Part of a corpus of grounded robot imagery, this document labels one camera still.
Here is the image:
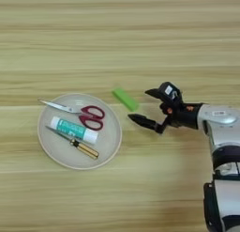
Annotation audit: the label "red handled scissors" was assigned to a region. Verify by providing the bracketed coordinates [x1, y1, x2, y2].
[37, 98, 106, 131]

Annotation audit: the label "yellow handled screwdriver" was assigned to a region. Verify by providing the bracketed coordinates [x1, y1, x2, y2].
[45, 125, 100, 161]

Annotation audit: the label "white teal glue stick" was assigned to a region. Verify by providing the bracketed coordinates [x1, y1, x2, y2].
[50, 116, 99, 146]

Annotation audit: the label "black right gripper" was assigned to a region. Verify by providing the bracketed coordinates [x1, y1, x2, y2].
[127, 87, 204, 135]

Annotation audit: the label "green rectangular block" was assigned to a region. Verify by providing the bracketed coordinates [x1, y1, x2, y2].
[112, 87, 140, 113]

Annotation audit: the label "round beige plate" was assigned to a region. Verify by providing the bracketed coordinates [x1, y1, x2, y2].
[37, 92, 123, 171]

